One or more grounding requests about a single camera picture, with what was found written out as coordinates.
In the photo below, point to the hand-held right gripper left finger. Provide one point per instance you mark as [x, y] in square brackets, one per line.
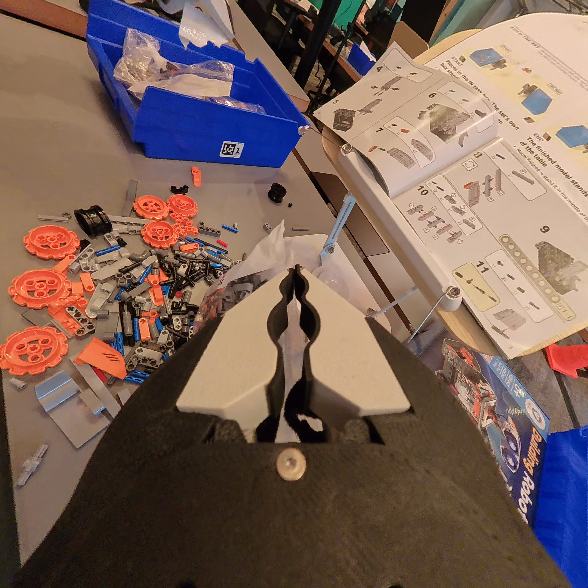
[225, 367]

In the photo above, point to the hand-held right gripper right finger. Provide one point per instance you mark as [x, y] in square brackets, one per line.
[363, 367]

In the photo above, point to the pile of small building pieces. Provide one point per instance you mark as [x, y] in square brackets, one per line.
[138, 298]

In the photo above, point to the clear bag of small pieces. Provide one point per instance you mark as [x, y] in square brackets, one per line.
[262, 252]

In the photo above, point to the blue storage bin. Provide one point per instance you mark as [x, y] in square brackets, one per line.
[206, 133]

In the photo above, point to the orange curved panel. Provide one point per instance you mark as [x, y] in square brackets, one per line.
[103, 360]

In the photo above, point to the long light grey beam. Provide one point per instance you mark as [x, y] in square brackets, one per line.
[99, 390]

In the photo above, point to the blue robot kit box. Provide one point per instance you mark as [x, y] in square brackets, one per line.
[496, 413]

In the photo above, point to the large grey panel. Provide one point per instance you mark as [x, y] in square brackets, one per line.
[69, 413]

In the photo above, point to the small black wheel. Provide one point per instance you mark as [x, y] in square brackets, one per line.
[277, 193]

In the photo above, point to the black double connector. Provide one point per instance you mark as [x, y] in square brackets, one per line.
[179, 189]

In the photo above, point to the orange liftarm piece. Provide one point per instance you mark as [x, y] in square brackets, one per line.
[196, 177]

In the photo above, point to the grey flat strip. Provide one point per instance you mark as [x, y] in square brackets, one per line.
[130, 197]

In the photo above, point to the black wheel rims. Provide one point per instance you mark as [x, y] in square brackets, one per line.
[94, 223]

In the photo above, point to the group of orange gear wheels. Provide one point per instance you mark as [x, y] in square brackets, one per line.
[39, 287]

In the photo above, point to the red plastic object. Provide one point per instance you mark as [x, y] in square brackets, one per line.
[567, 360]

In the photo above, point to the light grey cross connector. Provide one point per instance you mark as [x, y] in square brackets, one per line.
[31, 466]

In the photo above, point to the white instruction booklet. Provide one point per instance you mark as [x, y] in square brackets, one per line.
[459, 138]

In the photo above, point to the black slanted pole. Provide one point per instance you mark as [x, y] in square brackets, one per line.
[317, 41]

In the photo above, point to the torn clear plastic bag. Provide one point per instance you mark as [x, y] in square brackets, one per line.
[202, 23]

